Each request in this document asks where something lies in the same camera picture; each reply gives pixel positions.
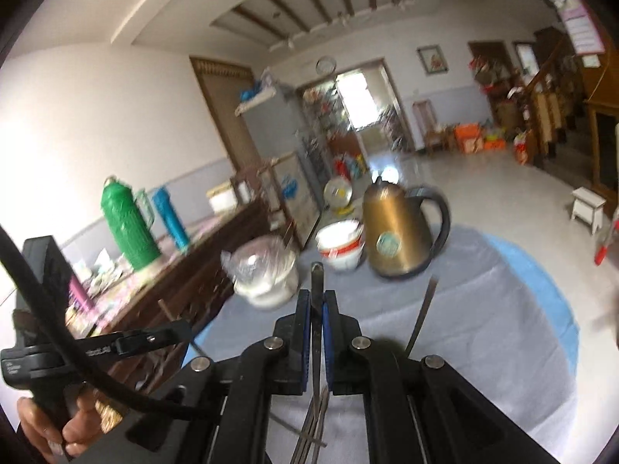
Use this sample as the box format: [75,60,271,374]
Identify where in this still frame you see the brown wooden door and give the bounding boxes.
[190,56,262,176]

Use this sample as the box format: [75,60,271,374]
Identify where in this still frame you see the orange cardboard boxes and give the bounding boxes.
[453,124,485,155]

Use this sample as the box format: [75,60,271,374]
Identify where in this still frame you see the patterned table cover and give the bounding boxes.
[67,215,252,327]

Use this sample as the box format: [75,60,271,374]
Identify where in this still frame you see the wooden dining chair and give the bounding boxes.
[412,100,448,156]

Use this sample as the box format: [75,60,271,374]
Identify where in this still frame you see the pink wall calendar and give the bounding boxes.
[536,0,607,55]

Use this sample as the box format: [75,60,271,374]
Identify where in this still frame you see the dark wooden chair back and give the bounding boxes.
[231,163,287,225]

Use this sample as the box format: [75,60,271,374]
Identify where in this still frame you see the clear plastic bag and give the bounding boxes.
[221,235,297,285]

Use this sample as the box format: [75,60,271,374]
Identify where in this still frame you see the framed wall picture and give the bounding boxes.
[417,44,445,76]

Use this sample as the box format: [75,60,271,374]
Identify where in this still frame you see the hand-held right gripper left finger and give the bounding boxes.
[123,289,313,464]

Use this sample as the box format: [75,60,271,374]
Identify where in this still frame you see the stack of white red bowls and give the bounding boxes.
[315,219,366,272]

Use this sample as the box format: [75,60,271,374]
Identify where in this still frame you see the grey tablecloth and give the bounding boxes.
[184,225,581,464]

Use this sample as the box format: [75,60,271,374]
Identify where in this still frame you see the green thermos flask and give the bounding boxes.
[101,175,162,272]

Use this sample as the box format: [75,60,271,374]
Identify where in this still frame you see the purple drink bottle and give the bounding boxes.
[70,275,96,313]

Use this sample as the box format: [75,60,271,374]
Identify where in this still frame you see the black cable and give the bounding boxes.
[0,227,214,421]

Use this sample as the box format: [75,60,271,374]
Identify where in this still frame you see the gold electric kettle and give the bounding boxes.
[362,176,451,279]

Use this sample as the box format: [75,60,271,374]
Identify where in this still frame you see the cream white box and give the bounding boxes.
[206,181,238,214]

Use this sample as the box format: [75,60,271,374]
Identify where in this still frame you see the dark wooden sideboard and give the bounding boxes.
[63,193,272,426]

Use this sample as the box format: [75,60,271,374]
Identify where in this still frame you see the wooden stair railing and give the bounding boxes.
[521,29,619,167]

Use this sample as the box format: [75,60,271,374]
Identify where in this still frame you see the white chest freezer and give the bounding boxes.
[270,151,323,248]

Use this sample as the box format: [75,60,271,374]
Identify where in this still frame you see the white ceramic pot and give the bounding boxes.
[234,258,300,310]

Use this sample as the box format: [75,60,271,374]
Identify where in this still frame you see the dark metal chopstick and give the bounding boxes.
[405,275,440,357]

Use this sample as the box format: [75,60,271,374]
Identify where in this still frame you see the white electric fan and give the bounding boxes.
[323,176,353,210]

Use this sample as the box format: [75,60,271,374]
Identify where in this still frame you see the blue thermos flask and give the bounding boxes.
[152,186,191,252]

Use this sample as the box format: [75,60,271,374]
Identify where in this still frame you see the white small stool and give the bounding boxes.
[570,186,608,235]

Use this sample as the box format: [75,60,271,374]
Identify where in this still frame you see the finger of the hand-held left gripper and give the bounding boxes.
[86,320,193,360]

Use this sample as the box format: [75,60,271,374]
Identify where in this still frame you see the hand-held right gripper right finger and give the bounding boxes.
[324,289,562,464]

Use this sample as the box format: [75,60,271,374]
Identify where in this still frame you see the grey refrigerator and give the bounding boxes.
[239,84,334,194]

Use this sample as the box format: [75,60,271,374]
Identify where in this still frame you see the blue round table cover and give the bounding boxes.
[476,231,581,445]

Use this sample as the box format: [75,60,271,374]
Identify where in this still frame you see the shelf with bottles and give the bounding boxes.
[302,82,350,142]

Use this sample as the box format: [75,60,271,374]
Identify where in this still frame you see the person's left hand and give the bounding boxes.
[18,383,113,463]

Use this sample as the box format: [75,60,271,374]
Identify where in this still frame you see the red gift bag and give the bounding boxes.
[513,130,531,165]

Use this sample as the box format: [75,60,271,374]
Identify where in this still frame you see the red plastic chair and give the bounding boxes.
[594,220,619,268]

